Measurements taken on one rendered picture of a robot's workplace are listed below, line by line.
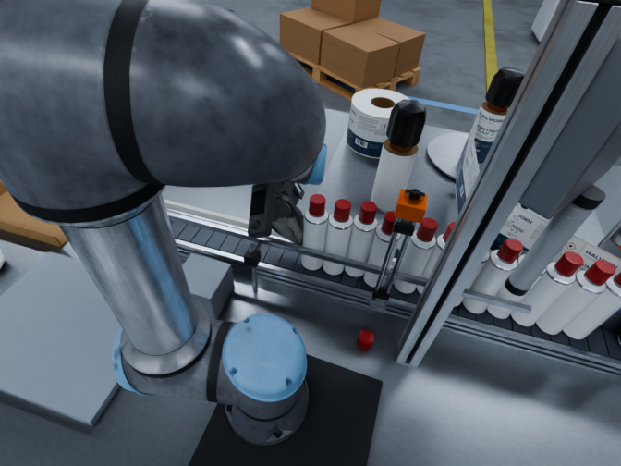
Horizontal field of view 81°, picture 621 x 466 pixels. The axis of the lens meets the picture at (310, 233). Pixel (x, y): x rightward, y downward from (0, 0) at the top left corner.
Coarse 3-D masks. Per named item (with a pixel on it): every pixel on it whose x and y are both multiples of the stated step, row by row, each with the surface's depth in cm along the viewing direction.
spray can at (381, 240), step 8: (384, 216) 71; (392, 216) 71; (384, 224) 72; (392, 224) 71; (376, 232) 74; (384, 232) 73; (376, 240) 75; (384, 240) 73; (376, 248) 76; (384, 248) 74; (376, 256) 77; (392, 256) 77; (376, 264) 79; (368, 272) 82; (368, 280) 84; (376, 280) 82; (384, 280) 83
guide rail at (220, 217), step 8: (168, 208) 97; (176, 208) 96; (184, 208) 95; (192, 208) 95; (200, 208) 95; (208, 216) 94; (216, 216) 93; (224, 216) 93; (232, 216) 93; (232, 224) 94; (240, 224) 93; (248, 224) 92; (272, 232) 91; (392, 264) 87
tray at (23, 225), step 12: (0, 180) 105; (0, 192) 105; (0, 204) 103; (12, 204) 103; (0, 216) 100; (12, 216) 100; (24, 216) 100; (0, 228) 97; (12, 228) 95; (24, 228) 93; (36, 228) 98; (48, 228) 98; (48, 240) 94; (60, 240) 95
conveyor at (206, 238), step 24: (192, 216) 97; (192, 240) 92; (216, 240) 92; (240, 240) 93; (288, 264) 88; (360, 288) 84; (384, 288) 84; (456, 312) 81; (552, 336) 78; (600, 336) 79
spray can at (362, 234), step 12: (372, 204) 74; (360, 216) 74; (372, 216) 73; (360, 228) 75; (372, 228) 75; (360, 240) 77; (372, 240) 78; (348, 252) 82; (360, 252) 80; (360, 276) 86
